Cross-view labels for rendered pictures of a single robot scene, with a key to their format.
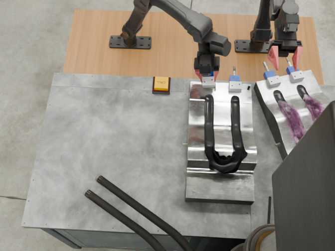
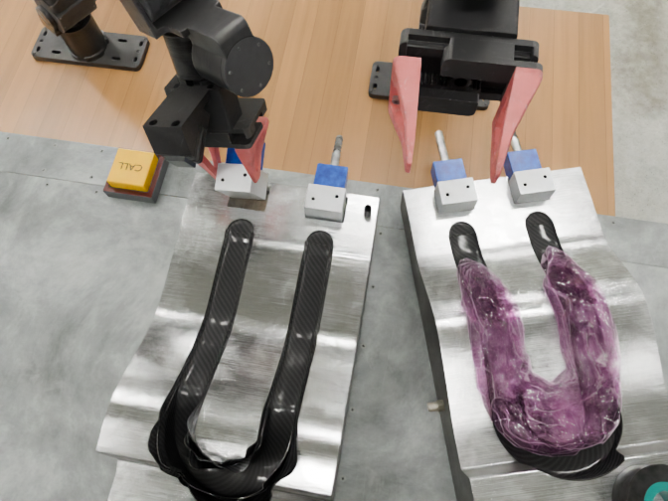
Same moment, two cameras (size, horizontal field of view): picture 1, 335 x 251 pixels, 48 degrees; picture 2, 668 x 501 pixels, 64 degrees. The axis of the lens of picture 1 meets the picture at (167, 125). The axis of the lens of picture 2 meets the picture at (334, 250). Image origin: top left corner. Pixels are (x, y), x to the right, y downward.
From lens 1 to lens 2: 97 cm
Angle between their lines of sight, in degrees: 6
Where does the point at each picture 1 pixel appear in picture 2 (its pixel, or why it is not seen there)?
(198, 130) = (177, 338)
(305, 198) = not seen: outside the picture
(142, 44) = (118, 56)
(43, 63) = not seen: hidden behind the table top
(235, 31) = (380, 40)
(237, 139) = (288, 388)
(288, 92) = (497, 233)
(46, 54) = not seen: hidden behind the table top
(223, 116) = (271, 297)
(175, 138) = (135, 341)
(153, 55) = (142, 88)
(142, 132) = (47, 311)
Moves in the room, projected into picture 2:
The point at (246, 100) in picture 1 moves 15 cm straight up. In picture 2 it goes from (353, 250) to (353, 197)
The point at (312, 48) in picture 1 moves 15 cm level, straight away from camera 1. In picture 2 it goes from (593, 103) to (637, 46)
